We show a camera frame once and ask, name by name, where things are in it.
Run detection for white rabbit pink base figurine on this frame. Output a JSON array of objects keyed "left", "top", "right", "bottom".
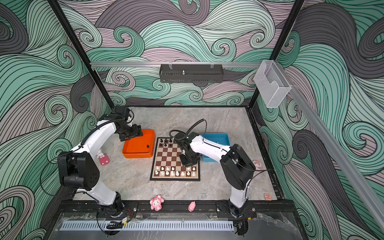
[{"left": 96, "top": 150, "right": 110, "bottom": 166}]

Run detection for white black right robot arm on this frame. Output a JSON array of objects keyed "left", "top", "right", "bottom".
[{"left": 169, "top": 130, "right": 256, "bottom": 218}]

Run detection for aluminium back wall rail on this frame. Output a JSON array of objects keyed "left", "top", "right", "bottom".
[{"left": 89, "top": 61, "right": 262, "bottom": 70}]

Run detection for blue plastic tray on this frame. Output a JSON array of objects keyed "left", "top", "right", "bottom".
[{"left": 202, "top": 133, "right": 230, "bottom": 163}]

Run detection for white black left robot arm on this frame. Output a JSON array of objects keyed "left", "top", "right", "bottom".
[{"left": 58, "top": 106, "right": 143, "bottom": 218}]

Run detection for orange plastic tray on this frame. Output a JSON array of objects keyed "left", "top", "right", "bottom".
[{"left": 122, "top": 130, "right": 156, "bottom": 159}]

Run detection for black perforated wall shelf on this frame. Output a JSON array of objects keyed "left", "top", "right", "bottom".
[{"left": 159, "top": 64, "right": 224, "bottom": 84}]

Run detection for brown cream chessboard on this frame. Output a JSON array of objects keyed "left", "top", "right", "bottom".
[{"left": 150, "top": 137, "right": 201, "bottom": 182}]

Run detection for white slotted cable duct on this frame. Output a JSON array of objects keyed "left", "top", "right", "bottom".
[{"left": 59, "top": 221, "right": 235, "bottom": 232}]

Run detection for clear acrylic wall box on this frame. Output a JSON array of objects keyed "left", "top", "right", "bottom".
[{"left": 254, "top": 60, "right": 292, "bottom": 109}]

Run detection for black front mounting rail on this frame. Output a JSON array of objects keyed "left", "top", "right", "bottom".
[{"left": 58, "top": 200, "right": 296, "bottom": 218}]

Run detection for small pink pig figurine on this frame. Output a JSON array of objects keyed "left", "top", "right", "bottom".
[{"left": 188, "top": 201, "right": 196, "bottom": 212}]

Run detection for aluminium right wall rail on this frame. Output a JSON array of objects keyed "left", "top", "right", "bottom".
[{"left": 275, "top": 62, "right": 384, "bottom": 230}]

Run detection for pink white round figurine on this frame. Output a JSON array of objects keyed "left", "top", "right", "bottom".
[{"left": 253, "top": 161, "right": 263, "bottom": 171}]

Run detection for pink pig plush toy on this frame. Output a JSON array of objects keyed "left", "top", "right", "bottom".
[{"left": 150, "top": 195, "right": 165, "bottom": 212}]

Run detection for aluminium wall rail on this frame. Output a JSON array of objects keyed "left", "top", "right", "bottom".
[
  {"left": 89, "top": 61, "right": 262, "bottom": 70},
  {"left": 275, "top": 62, "right": 384, "bottom": 230}
]

